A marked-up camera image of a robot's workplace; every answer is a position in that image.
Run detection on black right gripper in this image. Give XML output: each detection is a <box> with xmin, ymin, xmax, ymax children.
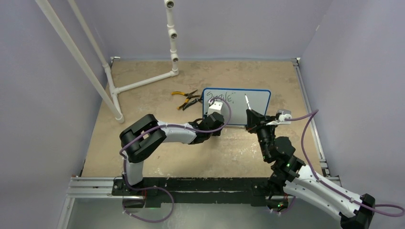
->
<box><xmin>246</xmin><ymin>109</ymin><xmax>278</xmax><ymax>161</ymax></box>

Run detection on white whiteboard marker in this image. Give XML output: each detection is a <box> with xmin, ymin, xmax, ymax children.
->
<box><xmin>245</xmin><ymin>94</ymin><xmax>251</xmax><ymax>110</ymax></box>

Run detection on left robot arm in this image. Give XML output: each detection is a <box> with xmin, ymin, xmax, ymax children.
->
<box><xmin>119</xmin><ymin>112</ymin><xmax>225</xmax><ymax>195</ymax></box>

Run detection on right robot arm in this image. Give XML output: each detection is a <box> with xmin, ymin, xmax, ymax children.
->
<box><xmin>246</xmin><ymin>108</ymin><xmax>375</xmax><ymax>229</ymax></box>

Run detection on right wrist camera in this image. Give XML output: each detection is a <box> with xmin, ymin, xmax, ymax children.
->
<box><xmin>266</xmin><ymin>109</ymin><xmax>292</xmax><ymax>125</ymax></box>

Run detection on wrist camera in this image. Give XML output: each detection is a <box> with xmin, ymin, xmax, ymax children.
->
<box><xmin>206</xmin><ymin>101</ymin><xmax>223</xmax><ymax>115</ymax></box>
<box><xmin>266</xmin><ymin>109</ymin><xmax>292</xmax><ymax>125</ymax></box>

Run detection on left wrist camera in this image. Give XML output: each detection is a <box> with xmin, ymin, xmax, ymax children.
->
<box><xmin>206</xmin><ymin>101</ymin><xmax>223</xmax><ymax>115</ymax></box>

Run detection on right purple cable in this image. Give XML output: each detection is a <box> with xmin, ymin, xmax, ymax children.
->
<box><xmin>270</xmin><ymin>109</ymin><xmax>405</xmax><ymax>217</ymax></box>

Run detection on black grey wire stripper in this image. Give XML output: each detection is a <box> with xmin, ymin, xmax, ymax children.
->
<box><xmin>182</xmin><ymin>97</ymin><xmax>203</xmax><ymax>111</ymax></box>

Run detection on yellow handled pliers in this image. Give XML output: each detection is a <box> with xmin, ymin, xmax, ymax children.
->
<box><xmin>171</xmin><ymin>90</ymin><xmax>201</xmax><ymax>110</ymax></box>

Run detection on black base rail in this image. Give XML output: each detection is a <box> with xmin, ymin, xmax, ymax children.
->
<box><xmin>112</xmin><ymin>177</ymin><xmax>289</xmax><ymax>211</ymax></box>

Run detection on white PVC pipe frame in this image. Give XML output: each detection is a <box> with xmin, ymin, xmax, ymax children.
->
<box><xmin>36</xmin><ymin>0</ymin><xmax>179</xmax><ymax>124</ymax></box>

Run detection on aluminium frame rail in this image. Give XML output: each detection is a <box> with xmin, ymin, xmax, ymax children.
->
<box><xmin>66</xmin><ymin>177</ymin><xmax>114</xmax><ymax>198</ymax></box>

